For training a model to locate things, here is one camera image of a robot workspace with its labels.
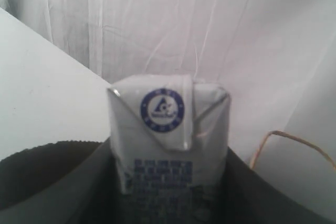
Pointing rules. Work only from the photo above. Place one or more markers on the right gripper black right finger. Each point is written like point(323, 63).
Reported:
point(246, 198)

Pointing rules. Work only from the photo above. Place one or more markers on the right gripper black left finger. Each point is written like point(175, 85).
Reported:
point(63, 182)

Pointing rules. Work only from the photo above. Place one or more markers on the small white blue packet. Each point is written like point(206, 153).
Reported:
point(169, 137)

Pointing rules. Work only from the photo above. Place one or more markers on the brown paper shopping bag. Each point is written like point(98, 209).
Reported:
point(242, 196)

